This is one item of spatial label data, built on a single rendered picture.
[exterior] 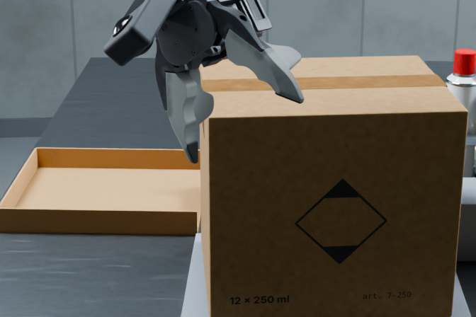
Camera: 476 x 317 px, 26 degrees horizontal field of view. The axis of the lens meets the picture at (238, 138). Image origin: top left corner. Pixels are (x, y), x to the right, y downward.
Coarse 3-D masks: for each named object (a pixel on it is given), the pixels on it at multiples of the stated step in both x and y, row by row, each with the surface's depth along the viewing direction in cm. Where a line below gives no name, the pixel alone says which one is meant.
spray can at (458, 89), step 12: (456, 60) 155; (468, 60) 154; (456, 72) 156; (468, 72) 155; (456, 84) 155; (468, 84) 155; (456, 96) 156; (468, 96) 155; (468, 108) 156; (468, 120) 157; (468, 132) 158; (468, 156) 159; (468, 168) 160
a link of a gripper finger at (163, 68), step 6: (156, 42) 99; (156, 54) 99; (162, 54) 99; (156, 60) 100; (162, 60) 99; (156, 66) 100; (162, 66) 99; (168, 66) 99; (174, 66) 98; (180, 66) 99; (156, 72) 100; (162, 72) 99; (174, 72) 99; (156, 78) 100; (162, 78) 100; (162, 84) 100; (162, 90) 100; (162, 96) 100; (162, 102) 100
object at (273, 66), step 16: (240, 48) 93; (272, 48) 92; (288, 48) 96; (240, 64) 93; (256, 64) 92; (272, 64) 91; (288, 64) 93; (272, 80) 91; (288, 80) 91; (288, 96) 91
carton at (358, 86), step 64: (320, 64) 136; (384, 64) 136; (256, 128) 117; (320, 128) 117; (384, 128) 118; (448, 128) 119; (256, 192) 120; (320, 192) 120; (384, 192) 121; (448, 192) 121; (256, 256) 122; (320, 256) 123; (384, 256) 124; (448, 256) 124
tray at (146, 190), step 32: (32, 160) 174; (64, 160) 178; (96, 160) 178; (128, 160) 178; (160, 160) 177; (32, 192) 168; (64, 192) 168; (96, 192) 168; (128, 192) 168; (160, 192) 168; (192, 192) 168; (0, 224) 154; (32, 224) 154; (64, 224) 154; (96, 224) 154; (128, 224) 154; (160, 224) 153; (192, 224) 153
